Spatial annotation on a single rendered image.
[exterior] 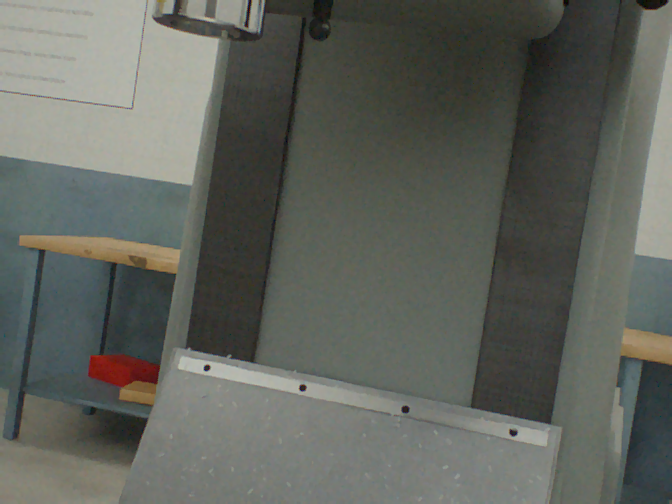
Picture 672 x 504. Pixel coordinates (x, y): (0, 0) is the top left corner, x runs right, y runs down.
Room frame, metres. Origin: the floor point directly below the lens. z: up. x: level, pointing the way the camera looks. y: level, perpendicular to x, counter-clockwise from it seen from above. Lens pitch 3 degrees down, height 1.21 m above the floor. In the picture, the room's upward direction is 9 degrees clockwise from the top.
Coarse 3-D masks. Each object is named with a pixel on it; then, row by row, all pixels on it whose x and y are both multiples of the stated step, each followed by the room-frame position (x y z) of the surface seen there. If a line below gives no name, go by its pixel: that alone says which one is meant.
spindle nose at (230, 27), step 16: (176, 0) 0.41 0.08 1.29; (192, 0) 0.41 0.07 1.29; (208, 0) 0.41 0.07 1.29; (224, 0) 0.41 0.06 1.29; (240, 0) 0.42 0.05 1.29; (256, 0) 0.42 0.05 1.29; (160, 16) 0.42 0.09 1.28; (176, 16) 0.42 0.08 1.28; (192, 16) 0.41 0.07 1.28; (208, 16) 0.41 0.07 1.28; (224, 16) 0.41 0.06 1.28; (240, 16) 0.42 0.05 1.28; (256, 16) 0.43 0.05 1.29; (192, 32) 0.45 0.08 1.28; (208, 32) 0.45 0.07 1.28; (224, 32) 0.45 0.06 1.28; (240, 32) 0.44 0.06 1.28; (256, 32) 0.43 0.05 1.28
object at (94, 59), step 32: (0, 0) 5.34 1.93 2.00; (32, 0) 5.29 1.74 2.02; (64, 0) 5.24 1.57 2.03; (96, 0) 5.19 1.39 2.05; (128, 0) 5.14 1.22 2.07; (0, 32) 5.34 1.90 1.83; (32, 32) 5.28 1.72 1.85; (64, 32) 5.23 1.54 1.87; (96, 32) 5.18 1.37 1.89; (128, 32) 5.13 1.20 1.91; (0, 64) 5.33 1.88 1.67; (32, 64) 5.28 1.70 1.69; (64, 64) 5.22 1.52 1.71; (96, 64) 5.17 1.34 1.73; (128, 64) 5.13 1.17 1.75; (32, 96) 5.27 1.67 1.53; (64, 96) 5.22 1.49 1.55; (96, 96) 5.17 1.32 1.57; (128, 96) 5.12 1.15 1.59
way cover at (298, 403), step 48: (192, 384) 0.81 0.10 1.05; (240, 384) 0.81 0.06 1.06; (288, 384) 0.80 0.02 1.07; (336, 384) 0.79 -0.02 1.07; (144, 432) 0.80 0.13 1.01; (192, 432) 0.79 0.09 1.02; (240, 432) 0.79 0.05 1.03; (288, 432) 0.78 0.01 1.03; (336, 432) 0.77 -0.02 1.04; (384, 432) 0.77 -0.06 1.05; (432, 432) 0.76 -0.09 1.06; (480, 432) 0.75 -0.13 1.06; (528, 432) 0.75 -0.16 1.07; (144, 480) 0.78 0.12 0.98; (192, 480) 0.77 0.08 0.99; (240, 480) 0.77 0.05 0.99; (288, 480) 0.76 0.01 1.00; (336, 480) 0.75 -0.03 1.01; (384, 480) 0.75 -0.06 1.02; (432, 480) 0.74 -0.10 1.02; (480, 480) 0.74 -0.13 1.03
